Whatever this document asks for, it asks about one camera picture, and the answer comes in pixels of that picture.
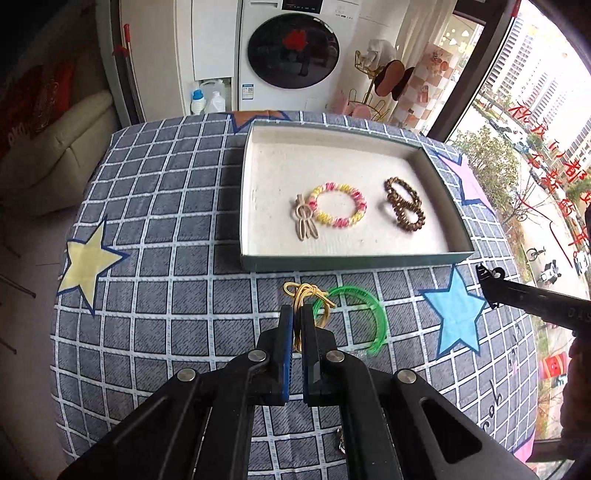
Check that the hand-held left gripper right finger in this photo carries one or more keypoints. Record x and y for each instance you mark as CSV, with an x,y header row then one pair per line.
x,y
308,364

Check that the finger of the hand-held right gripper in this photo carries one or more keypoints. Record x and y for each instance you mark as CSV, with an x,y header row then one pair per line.
x,y
535,302

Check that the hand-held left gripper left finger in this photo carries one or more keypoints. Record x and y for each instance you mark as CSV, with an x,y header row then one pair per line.
x,y
288,364

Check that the beige bow hair clip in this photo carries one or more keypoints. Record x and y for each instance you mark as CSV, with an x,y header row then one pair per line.
x,y
302,217

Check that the shallow grey-green box tray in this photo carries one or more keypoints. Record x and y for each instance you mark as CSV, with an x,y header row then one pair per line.
x,y
277,184

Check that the red cartoon window sticker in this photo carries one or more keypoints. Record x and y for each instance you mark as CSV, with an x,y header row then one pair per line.
x,y
554,367

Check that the checked star print tablecloth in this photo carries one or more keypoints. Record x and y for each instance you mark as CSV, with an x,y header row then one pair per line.
x,y
175,277

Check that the red window lettering sticker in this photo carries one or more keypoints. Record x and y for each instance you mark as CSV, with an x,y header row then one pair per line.
x,y
549,157

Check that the pink slippers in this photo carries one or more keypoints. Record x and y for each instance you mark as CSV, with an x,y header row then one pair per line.
x,y
353,108

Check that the brown slippers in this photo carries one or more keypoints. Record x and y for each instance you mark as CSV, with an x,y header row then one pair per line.
x,y
390,78

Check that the white plastic bottle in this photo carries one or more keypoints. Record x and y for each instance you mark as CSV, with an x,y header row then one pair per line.
x,y
217,104

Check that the blue cap detergent bottle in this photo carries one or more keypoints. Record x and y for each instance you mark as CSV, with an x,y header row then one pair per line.
x,y
197,104

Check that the translucent plastic jug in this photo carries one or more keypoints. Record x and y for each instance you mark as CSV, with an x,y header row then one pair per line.
x,y
214,86

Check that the white front-load washing machine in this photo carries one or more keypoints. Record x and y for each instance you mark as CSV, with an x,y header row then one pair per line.
x,y
295,55

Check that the cream sofa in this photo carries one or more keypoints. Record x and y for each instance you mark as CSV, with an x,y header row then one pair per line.
x,y
55,157

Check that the red cushions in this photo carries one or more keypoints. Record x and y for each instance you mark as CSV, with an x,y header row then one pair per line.
x,y
32,101

